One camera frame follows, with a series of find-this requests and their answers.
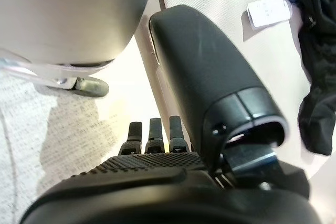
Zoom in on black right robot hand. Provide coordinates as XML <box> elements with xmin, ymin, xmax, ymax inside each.
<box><xmin>19</xmin><ymin>4</ymin><xmax>322</xmax><ymax>224</ymax></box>

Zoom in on black trousers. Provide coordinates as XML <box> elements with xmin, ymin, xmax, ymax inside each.
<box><xmin>246</xmin><ymin>0</ymin><xmax>336</xmax><ymax>156</ymax></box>

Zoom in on grey woven rug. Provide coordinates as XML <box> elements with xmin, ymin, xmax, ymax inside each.
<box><xmin>0</xmin><ymin>71</ymin><xmax>124</xmax><ymax>224</ymax></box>

